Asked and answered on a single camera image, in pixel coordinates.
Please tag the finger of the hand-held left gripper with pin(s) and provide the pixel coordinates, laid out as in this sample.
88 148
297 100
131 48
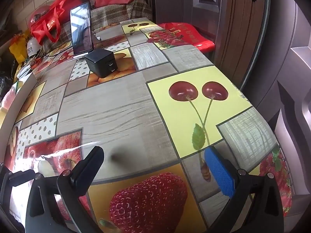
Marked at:
21 176

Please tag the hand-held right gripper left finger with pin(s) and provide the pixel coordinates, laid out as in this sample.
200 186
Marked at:
85 172

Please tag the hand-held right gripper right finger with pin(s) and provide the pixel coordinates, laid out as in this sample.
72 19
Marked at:
220 172

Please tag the fruit print tablecloth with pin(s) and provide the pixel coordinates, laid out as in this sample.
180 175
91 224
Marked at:
109 106

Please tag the black plastic bag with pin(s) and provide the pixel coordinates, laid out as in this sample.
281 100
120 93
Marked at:
4 82

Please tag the black cube box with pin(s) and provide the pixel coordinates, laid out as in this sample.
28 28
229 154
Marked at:
100 63

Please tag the white phone stand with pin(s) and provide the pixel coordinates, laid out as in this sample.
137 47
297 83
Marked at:
74 57

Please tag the brown panelled door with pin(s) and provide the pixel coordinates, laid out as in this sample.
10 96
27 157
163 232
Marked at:
206 9
291 77

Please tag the yellow shopping bag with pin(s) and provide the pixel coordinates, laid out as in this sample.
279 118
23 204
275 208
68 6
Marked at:
19 48

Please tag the white helmet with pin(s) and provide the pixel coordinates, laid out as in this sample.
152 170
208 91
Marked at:
32 47

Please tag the red printed bag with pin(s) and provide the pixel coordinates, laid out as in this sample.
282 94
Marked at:
184 35

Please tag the black smartphone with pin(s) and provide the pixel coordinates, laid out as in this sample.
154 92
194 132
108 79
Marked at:
81 29

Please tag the red tote bag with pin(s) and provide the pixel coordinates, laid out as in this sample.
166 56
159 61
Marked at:
55 17

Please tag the plaid blanket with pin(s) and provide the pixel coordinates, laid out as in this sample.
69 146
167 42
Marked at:
116 12

